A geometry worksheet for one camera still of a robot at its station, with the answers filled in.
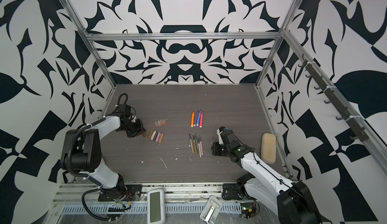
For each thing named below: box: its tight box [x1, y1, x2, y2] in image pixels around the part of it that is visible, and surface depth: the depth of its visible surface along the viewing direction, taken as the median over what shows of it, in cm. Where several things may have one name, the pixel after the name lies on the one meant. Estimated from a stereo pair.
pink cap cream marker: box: [197, 136, 202, 158], surface depth 89 cm
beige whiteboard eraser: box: [261, 132, 277, 165], surface depth 90 cm
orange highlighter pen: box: [190, 110, 196, 128], surface depth 102 cm
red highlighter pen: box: [199, 111, 205, 129], surface depth 101 cm
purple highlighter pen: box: [193, 110, 200, 127], surface depth 102 cm
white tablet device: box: [147, 188, 166, 224], surface depth 69 cm
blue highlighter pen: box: [196, 109, 203, 127], surface depth 102 cm
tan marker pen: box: [188, 133, 195, 153], surface depth 93 cm
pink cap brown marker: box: [192, 133, 198, 154], surface depth 93 cm
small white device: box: [199, 195, 223, 224], surface depth 70 cm
